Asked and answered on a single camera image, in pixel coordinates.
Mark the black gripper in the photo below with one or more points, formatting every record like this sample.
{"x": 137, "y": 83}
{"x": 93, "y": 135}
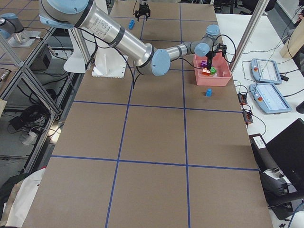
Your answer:
{"x": 210, "y": 56}
{"x": 142, "y": 6}

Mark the purple sloped block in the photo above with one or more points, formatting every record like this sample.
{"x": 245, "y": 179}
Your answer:
{"x": 203, "y": 64}

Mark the green two-stud block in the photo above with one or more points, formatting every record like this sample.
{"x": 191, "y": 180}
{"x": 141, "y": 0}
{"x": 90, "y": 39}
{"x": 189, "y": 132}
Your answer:
{"x": 213, "y": 71}

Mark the orange sloped block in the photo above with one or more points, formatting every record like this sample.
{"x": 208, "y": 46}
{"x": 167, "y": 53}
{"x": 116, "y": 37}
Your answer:
{"x": 206, "y": 72}

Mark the long blue four-stud block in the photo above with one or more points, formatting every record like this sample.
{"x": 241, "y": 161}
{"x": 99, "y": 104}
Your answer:
{"x": 131, "y": 24}

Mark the small blue block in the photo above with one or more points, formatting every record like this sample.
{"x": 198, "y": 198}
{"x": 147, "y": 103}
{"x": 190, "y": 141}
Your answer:
{"x": 208, "y": 92}

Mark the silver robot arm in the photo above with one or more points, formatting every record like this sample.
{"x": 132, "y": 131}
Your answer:
{"x": 148, "y": 60}

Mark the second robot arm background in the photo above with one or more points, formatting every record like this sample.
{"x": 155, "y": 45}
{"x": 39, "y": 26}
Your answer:
{"x": 15, "y": 33}

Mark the pink plastic box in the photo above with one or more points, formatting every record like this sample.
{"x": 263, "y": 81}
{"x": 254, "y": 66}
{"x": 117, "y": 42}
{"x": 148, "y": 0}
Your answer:
{"x": 218, "y": 75}

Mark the black usb hub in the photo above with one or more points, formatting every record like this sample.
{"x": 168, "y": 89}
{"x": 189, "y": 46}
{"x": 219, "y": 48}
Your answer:
{"x": 247, "y": 115}
{"x": 242, "y": 99}

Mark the far teach pendant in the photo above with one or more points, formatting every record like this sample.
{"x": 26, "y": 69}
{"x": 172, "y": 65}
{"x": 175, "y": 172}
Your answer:
{"x": 265, "y": 71}

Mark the teach pendant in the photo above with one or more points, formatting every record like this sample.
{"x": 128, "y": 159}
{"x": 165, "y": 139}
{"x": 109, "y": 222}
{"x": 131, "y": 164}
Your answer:
{"x": 269, "y": 99}
{"x": 265, "y": 71}

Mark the near teach pendant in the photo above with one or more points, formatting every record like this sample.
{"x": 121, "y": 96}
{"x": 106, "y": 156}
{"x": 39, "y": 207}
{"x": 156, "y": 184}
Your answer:
{"x": 269, "y": 99}

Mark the white plastic bag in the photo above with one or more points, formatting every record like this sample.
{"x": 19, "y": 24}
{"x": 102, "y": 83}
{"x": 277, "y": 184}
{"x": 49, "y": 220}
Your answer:
{"x": 20, "y": 200}

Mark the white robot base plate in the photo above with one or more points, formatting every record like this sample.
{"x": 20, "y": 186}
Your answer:
{"x": 110, "y": 66}

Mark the aluminium frame post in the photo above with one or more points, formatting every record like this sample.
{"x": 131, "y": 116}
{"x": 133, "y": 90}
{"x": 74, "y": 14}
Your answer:
{"x": 253, "y": 22}

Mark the aluminium frame rack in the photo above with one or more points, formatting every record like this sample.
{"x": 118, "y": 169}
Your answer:
{"x": 38, "y": 92}

